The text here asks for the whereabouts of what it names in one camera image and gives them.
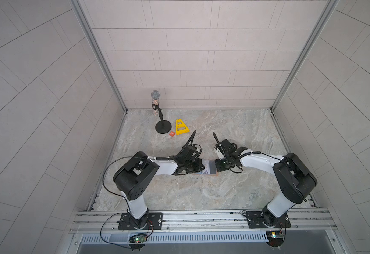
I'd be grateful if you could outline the yellow triangular plastic block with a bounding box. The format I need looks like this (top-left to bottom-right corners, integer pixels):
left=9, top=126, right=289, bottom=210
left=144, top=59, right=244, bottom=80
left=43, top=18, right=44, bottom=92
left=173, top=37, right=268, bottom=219
left=175, top=119, right=190, bottom=135

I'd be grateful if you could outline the black VIP credit card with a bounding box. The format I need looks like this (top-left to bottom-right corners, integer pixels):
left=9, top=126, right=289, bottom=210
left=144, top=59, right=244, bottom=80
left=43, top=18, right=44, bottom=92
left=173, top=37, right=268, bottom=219
left=208, top=160, right=217, bottom=175

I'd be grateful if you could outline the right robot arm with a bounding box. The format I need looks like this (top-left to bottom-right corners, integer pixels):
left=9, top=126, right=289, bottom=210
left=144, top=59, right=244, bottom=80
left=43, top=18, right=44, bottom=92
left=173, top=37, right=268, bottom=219
left=215, top=138, right=317, bottom=228

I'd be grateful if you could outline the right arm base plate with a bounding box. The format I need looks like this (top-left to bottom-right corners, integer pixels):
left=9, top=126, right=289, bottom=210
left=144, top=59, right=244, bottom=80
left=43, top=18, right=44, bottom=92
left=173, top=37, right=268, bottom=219
left=242, top=210, right=291, bottom=229

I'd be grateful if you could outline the aluminium mounting rail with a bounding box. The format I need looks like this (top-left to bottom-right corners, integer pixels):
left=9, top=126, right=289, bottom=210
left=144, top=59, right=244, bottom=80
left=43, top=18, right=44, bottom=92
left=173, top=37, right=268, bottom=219
left=67, top=208, right=337, bottom=233

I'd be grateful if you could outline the microphone on black stand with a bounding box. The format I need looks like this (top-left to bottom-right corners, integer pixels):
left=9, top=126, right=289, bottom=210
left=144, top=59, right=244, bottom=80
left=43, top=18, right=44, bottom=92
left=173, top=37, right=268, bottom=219
left=151, top=90, right=172, bottom=134

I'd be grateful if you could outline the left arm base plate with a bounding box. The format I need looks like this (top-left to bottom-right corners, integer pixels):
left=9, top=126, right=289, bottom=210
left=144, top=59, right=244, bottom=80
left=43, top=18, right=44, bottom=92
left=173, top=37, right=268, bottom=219
left=118, top=212, right=163, bottom=231

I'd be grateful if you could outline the right circuit board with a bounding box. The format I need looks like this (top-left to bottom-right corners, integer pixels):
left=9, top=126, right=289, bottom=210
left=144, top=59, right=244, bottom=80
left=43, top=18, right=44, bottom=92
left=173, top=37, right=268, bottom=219
left=266, top=231, right=285, bottom=248

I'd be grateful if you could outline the left green circuit board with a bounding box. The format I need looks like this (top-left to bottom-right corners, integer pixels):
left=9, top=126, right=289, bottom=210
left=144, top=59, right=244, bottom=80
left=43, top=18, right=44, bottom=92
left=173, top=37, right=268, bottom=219
left=128, top=234, right=148, bottom=244

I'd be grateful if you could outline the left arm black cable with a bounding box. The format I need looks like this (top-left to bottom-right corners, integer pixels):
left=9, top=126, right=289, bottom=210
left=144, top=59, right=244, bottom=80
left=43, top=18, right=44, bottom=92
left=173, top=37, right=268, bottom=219
left=101, top=129, right=197, bottom=199

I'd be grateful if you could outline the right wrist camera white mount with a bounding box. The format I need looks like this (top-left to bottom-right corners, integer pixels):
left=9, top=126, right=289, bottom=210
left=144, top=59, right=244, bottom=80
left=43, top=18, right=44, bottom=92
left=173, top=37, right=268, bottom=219
left=215, top=148, right=224, bottom=160

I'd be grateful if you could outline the white credit card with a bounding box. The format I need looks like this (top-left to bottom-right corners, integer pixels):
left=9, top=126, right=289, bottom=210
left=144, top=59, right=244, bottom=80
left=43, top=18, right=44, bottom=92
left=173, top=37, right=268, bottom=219
left=201, top=159, right=210, bottom=175

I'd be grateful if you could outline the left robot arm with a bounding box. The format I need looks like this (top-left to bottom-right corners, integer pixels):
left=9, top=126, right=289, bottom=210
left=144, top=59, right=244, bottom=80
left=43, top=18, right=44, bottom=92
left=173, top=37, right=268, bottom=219
left=113, top=145, right=205, bottom=221

